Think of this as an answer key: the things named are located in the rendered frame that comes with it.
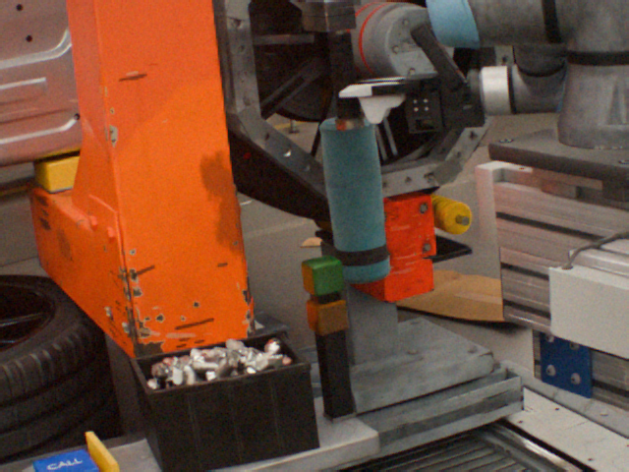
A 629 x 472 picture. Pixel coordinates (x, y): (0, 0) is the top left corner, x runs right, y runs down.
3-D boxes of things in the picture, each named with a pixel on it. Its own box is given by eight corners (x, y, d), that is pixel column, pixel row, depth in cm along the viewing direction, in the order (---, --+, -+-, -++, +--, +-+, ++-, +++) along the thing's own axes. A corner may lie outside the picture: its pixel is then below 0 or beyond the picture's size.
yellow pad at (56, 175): (104, 167, 228) (100, 140, 227) (124, 177, 216) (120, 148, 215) (33, 182, 223) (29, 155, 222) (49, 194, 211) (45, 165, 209)
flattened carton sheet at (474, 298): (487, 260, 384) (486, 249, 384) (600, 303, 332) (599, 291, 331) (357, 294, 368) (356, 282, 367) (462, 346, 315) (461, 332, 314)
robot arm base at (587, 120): (722, 129, 131) (718, 37, 129) (626, 155, 124) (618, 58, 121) (623, 117, 144) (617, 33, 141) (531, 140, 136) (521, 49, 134)
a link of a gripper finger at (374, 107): (342, 128, 191) (405, 122, 190) (337, 88, 190) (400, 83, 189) (342, 125, 194) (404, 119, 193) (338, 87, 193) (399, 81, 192)
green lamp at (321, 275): (332, 284, 163) (328, 253, 162) (346, 291, 160) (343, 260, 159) (303, 291, 162) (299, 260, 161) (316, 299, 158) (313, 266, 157)
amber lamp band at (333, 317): (336, 323, 164) (333, 292, 164) (351, 329, 161) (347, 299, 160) (308, 329, 163) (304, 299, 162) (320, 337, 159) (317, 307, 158)
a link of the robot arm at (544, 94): (576, 45, 186) (582, 91, 192) (506, 50, 189) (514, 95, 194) (578, 76, 180) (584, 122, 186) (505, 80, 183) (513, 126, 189)
